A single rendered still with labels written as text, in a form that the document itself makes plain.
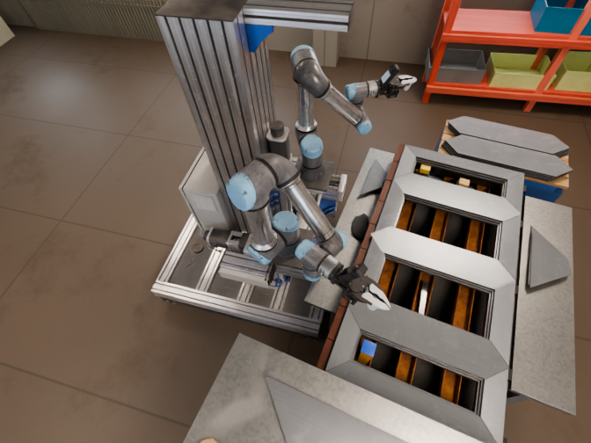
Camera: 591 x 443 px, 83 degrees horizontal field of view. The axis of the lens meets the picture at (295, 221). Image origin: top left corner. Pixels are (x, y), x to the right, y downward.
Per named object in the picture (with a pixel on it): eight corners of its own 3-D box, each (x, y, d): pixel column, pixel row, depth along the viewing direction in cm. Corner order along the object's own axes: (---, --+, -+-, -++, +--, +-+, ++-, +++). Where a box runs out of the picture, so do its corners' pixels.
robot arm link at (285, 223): (305, 232, 157) (304, 216, 146) (286, 251, 152) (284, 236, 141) (286, 219, 162) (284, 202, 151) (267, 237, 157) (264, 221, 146)
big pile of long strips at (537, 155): (567, 145, 227) (572, 138, 222) (568, 187, 207) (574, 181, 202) (447, 119, 248) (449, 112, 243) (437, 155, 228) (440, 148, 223)
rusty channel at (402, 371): (456, 171, 234) (459, 167, 229) (399, 425, 151) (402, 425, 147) (445, 169, 236) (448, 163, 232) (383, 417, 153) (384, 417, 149)
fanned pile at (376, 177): (391, 163, 241) (392, 159, 237) (376, 203, 221) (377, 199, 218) (375, 158, 244) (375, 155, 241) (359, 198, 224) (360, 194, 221)
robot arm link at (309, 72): (314, 68, 134) (379, 126, 166) (308, 54, 140) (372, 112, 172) (294, 88, 140) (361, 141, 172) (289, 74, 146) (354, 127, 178)
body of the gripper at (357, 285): (367, 292, 114) (339, 272, 119) (373, 279, 108) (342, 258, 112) (354, 308, 110) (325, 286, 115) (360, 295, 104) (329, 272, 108)
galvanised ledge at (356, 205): (396, 156, 248) (397, 154, 245) (337, 315, 184) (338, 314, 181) (369, 150, 253) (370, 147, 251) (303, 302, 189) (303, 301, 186)
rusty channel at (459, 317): (489, 180, 228) (492, 175, 224) (448, 448, 146) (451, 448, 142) (477, 177, 230) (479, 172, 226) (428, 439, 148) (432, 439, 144)
